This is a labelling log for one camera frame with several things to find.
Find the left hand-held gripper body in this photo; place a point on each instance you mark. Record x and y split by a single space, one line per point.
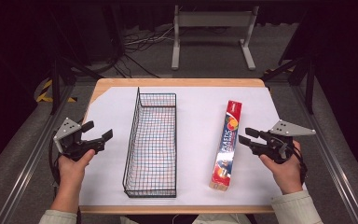
70 146

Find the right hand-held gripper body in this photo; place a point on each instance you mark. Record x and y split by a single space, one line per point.
275 149

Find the red plastic wrap box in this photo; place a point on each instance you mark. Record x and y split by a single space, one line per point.
228 146

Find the person's left hand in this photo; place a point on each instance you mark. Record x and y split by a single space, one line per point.
71 172

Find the person's right hand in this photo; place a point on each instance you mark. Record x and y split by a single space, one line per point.
287 175

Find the white paper sheet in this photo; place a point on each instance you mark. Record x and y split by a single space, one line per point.
195 130

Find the yellow black hazard tape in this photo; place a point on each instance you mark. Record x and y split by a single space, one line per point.
45 93

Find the black tripod stand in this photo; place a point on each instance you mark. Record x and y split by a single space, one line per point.
55 81
309 84

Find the aluminium floor rail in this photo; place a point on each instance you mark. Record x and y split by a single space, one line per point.
28 161
329 155

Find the white metal stand frame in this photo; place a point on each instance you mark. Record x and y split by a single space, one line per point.
214 19

